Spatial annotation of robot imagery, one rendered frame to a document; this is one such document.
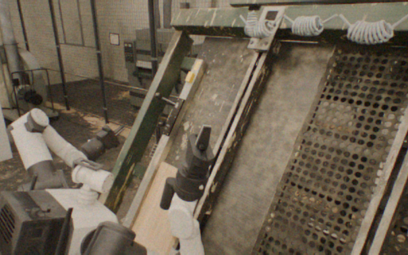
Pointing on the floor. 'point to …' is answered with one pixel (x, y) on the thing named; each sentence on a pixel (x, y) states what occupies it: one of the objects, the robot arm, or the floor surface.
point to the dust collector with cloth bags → (14, 72)
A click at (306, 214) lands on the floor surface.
